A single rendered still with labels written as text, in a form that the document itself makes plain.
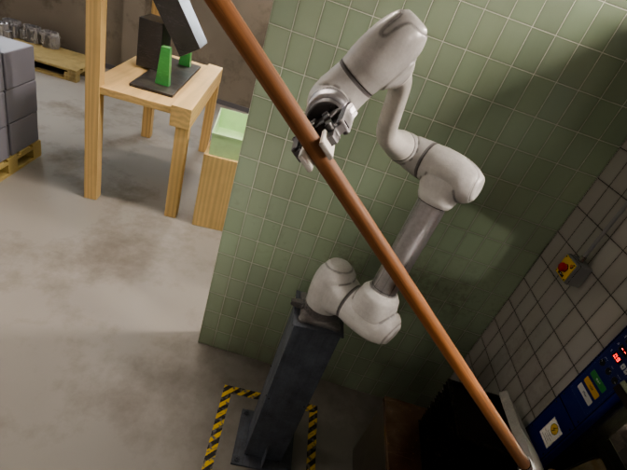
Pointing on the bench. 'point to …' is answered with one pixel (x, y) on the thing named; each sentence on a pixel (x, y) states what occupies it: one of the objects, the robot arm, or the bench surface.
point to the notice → (550, 433)
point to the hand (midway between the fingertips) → (317, 150)
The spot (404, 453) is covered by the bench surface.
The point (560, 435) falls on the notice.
